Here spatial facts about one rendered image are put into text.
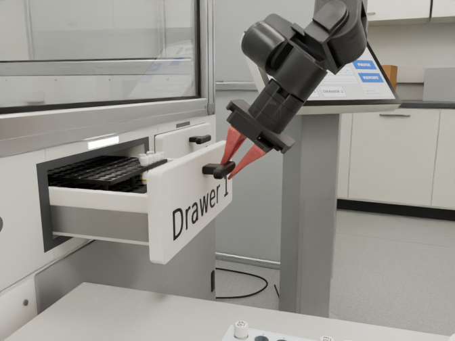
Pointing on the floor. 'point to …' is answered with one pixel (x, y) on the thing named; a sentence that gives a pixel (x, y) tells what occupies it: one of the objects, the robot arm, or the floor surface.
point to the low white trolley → (182, 320)
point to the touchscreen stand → (308, 214)
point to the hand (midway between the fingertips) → (227, 170)
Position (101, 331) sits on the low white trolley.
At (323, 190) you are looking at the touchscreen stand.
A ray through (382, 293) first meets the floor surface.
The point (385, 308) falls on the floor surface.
